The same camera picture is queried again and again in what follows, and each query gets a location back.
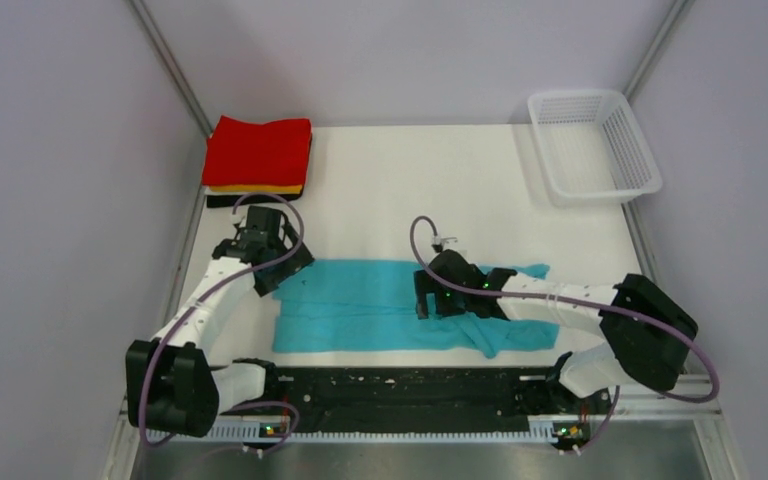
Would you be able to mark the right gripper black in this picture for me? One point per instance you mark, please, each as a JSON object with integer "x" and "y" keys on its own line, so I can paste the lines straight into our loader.
{"x": 426, "y": 283}

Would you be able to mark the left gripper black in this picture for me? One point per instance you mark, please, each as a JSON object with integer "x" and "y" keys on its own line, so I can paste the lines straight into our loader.
{"x": 269, "y": 281}

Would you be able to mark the teal t-shirt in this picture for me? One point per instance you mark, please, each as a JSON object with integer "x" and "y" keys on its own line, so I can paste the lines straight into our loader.
{"x": 370, "y": 306}

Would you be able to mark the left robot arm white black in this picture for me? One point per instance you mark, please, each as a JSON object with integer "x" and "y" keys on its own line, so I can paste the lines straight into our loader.
{"x": 171, "y": 385}

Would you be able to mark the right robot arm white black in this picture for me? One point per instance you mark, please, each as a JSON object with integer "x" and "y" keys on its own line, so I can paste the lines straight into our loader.
{"x": 645, "y": 337}

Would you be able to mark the red folded t-shirt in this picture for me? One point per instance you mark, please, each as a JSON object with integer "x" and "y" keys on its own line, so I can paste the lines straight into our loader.
{"x": 272, "y": 153}

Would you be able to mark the white plastic basket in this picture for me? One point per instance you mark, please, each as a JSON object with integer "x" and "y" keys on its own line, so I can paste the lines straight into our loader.
{"x": 591, "y": 148}

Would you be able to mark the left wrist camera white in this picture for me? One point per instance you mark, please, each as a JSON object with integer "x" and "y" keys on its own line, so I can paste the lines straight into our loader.
{"x": 240, "y": 226}

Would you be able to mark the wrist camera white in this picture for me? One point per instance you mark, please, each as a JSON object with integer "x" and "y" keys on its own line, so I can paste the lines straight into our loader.
{"x": 240, "y": 226}
{"x": 441, "y": 243}

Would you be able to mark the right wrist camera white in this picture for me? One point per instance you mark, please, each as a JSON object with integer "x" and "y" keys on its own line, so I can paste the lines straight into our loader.
{"x": 441, "y": 243}

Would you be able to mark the white cable duct strip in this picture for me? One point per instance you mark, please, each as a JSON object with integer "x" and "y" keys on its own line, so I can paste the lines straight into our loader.
{"x": 253, "y": 432}

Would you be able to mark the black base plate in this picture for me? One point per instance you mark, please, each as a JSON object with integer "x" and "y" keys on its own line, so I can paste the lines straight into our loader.
{"x": 413, "y": 400}

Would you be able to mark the aluminium rail frame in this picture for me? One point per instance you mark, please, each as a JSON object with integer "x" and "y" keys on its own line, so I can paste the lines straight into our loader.
{"x": 633, "y": 403}

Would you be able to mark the left corner metal post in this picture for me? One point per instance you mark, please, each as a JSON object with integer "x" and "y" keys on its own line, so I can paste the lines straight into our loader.
{"x": 169, "y": 63}

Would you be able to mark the corner metal post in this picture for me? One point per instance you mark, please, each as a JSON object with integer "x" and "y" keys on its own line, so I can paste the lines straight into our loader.
{"x": 679, "y": 9}
{"x": 169, "y": 63}

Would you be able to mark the right corner metal post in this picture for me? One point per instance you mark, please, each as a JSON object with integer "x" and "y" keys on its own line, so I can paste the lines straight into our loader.
{"x": 679, "y": 9}

